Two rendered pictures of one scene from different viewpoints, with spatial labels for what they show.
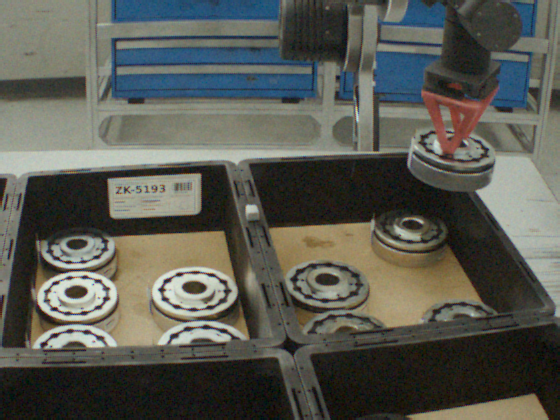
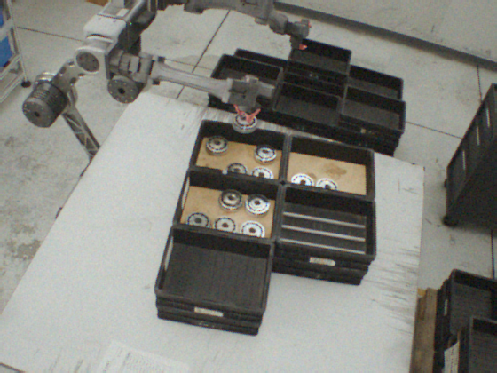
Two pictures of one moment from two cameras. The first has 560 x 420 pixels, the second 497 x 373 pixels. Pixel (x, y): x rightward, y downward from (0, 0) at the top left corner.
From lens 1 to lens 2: 1.87 m
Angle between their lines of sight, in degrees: 61
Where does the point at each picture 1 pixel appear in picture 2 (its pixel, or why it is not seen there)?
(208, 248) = (199, 191)
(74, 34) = not seen: outside the picture
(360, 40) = (73, 99)
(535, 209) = (172, 107)
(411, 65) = not seen: outside the picture
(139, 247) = (192, 208)
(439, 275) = (232, 147)
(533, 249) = (194, 119)
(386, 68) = not seen: outside the picture
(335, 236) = (203, 162)
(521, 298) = (272, 137)
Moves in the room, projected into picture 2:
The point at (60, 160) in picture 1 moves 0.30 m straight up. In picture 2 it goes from (59, 231) to (46, 186)
